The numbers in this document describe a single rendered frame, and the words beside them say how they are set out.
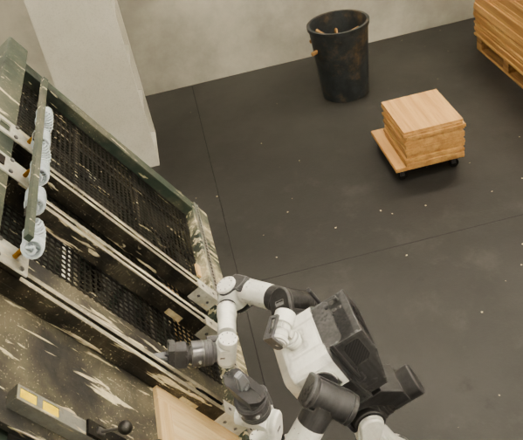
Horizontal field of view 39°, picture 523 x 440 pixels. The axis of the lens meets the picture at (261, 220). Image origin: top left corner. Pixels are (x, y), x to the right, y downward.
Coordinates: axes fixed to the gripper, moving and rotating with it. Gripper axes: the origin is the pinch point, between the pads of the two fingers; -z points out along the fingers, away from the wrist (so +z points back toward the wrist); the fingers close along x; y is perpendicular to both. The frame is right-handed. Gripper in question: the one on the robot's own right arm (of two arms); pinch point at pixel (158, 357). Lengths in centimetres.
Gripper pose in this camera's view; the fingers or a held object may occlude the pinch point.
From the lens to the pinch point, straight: 253.3
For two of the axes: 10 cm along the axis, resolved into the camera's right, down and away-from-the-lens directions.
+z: 9.8, -0.6, 1.9
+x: 0.6, -8.4, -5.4
